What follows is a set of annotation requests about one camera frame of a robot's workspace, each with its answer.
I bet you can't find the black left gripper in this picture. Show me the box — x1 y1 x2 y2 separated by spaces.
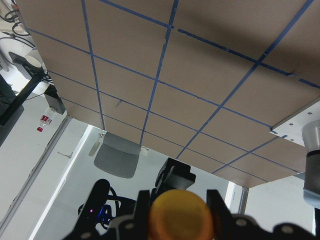
131 157 233 240

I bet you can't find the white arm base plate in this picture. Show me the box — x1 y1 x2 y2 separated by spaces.
270 98 320 152

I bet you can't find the red cap bottle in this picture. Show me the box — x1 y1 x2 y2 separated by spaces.
36 113 53 132

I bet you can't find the yellow button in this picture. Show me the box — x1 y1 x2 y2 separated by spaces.
148 189 215 240

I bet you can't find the white paper cup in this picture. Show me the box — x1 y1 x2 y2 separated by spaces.
25 55 42 68

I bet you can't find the grey office chair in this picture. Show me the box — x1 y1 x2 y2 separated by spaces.
93 132 141 179

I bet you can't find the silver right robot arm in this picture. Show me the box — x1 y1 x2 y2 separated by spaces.
206 120 320 240

